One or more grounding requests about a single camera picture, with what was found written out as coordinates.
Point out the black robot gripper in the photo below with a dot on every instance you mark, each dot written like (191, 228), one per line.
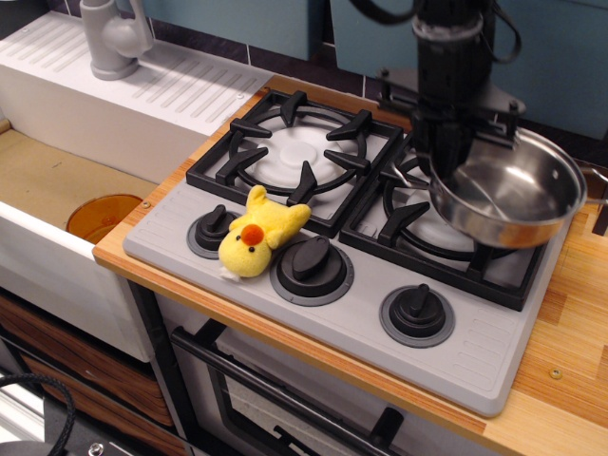
(449, 97)

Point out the stainless steel pot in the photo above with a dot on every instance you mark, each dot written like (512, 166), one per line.
(512, 194)

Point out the yellow stuffed duck toy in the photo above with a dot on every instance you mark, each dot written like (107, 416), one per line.
(247, 249)

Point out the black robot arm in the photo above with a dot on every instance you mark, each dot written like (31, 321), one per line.
(440, 14)

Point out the right black stove knob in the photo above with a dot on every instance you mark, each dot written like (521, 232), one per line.
(417, 317)

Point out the grey toy stove top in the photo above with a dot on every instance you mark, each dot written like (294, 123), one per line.
(474, 368)

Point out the black right burner grate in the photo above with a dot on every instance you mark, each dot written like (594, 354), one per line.
(400, 226)

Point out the black burner grate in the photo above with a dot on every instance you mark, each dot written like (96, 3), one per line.
(301, 152)
(400, 226)

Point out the black left burner grate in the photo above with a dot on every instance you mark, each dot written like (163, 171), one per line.
(301, 152)

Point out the large middle black knob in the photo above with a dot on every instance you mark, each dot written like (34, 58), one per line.
(312, 272)

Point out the small left black knob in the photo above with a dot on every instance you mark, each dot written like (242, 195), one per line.
(207, 232)

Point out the grey toy faucet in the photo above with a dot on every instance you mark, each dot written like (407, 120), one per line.
(115, 43)

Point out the white toy sink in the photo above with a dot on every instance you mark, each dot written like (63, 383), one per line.
(68, 137)

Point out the wooden drawer front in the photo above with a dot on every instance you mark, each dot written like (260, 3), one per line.
(110, 389)

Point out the black oven door handle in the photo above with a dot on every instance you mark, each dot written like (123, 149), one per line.
(202, 345)

